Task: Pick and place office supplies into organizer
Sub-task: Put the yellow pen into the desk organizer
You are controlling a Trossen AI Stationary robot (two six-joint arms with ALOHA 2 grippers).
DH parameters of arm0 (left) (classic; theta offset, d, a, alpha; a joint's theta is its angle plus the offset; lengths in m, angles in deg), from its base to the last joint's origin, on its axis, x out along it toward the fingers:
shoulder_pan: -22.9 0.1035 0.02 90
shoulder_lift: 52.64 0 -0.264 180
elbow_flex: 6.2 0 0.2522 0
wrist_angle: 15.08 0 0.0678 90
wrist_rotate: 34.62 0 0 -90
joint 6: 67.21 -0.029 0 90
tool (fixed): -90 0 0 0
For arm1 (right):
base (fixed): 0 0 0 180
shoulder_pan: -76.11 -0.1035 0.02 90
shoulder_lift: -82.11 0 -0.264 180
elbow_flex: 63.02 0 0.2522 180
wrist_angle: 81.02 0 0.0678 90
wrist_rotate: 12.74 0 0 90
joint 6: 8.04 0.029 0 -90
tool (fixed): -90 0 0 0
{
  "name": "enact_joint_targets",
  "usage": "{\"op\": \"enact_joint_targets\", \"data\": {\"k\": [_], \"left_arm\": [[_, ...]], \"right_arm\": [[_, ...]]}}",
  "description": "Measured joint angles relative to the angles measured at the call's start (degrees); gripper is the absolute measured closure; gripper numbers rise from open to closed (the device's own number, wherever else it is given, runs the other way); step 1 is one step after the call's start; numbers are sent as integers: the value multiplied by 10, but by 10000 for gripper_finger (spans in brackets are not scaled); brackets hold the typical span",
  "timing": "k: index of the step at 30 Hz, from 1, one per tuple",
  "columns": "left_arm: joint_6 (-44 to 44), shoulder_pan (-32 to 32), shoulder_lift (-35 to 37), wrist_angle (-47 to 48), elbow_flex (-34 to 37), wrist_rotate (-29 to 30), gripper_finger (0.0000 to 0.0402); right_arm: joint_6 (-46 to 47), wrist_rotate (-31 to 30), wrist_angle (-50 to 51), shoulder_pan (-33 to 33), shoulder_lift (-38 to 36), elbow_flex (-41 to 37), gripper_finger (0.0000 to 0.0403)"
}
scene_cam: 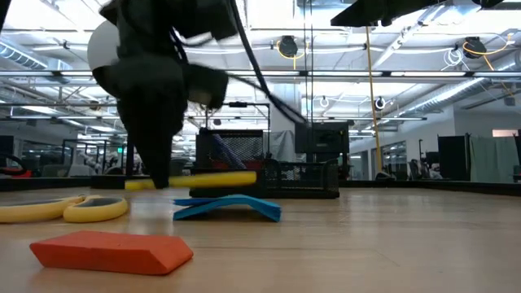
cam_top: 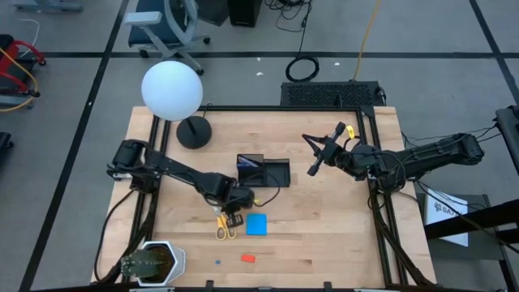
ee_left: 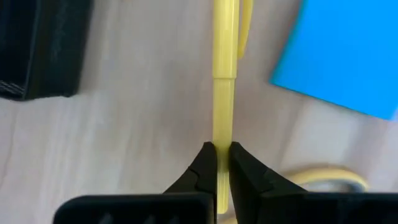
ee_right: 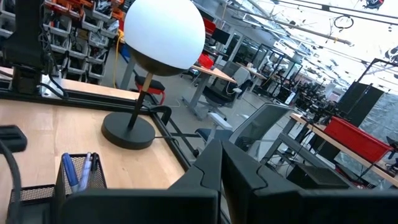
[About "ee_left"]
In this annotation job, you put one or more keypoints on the blue sticky note pad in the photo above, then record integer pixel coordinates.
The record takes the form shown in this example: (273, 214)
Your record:
(342, 53)

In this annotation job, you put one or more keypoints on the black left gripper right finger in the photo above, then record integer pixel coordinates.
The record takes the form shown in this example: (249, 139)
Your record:
(264, 205)

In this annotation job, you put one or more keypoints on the black mesh desk organizer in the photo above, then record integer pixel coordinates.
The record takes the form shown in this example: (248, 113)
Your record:
(46, 46)

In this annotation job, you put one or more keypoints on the yellow pen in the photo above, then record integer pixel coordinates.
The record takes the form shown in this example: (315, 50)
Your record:
(224, 93)

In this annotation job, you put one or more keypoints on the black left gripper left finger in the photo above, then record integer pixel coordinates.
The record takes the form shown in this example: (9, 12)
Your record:
(186, 208)

